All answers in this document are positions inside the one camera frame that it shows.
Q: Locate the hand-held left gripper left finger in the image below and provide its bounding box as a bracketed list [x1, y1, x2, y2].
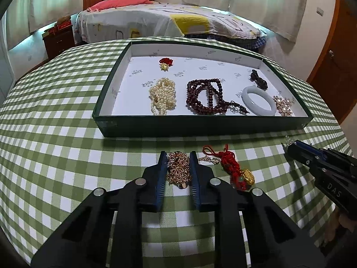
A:
[30, 150, 169, 268]

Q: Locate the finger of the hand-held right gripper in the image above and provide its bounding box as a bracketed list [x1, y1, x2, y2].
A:
[287, 144, 319, 174]
[294, 139, 325, 158]

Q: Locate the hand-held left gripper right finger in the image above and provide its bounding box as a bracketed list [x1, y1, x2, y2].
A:
[189, 151, 327, 268]

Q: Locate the gold chain necklace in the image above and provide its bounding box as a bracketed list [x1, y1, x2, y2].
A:
[166, 151, 220, 190]

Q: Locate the red knot gold charm pendant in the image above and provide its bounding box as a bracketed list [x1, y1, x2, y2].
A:
[202, 144, 255, 192]

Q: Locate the white jade bangle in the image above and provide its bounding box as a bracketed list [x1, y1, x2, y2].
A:
[242, 86, 277, 117]

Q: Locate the pearl necklace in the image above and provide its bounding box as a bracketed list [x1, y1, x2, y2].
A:
[149, 77, 178, 116]

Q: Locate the dark red bead bracelet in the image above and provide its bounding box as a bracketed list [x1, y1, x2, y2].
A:
[186, 78, 251, 116]

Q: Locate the green box tray white lining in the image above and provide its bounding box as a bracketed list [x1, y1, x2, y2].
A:
[93, 40, 313, 138]

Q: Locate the red rose gold pendant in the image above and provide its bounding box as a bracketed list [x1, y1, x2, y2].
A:
[159, 57, 174, 71]

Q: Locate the brown wooden door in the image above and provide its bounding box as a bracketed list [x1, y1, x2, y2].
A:
[306, 0, 357, 124]

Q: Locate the blue plaid bedding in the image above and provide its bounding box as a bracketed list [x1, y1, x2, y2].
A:
[185, 31, 268, 54]

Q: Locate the green checked tablecloth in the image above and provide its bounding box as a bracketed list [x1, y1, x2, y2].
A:
[0, 36, 353, 268]

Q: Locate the bed with patterned sheet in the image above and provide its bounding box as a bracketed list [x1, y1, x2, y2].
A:
[76, 1, 267, 45]

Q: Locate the dark wooden nightstand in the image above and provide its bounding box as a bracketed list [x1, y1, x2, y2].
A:
[42, 28, 76, 60]

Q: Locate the pink pillow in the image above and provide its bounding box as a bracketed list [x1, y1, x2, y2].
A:
[87, 0, 154, 12]

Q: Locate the glass door wardrobe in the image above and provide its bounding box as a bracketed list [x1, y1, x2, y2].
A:
[0, 14, 16, 99]

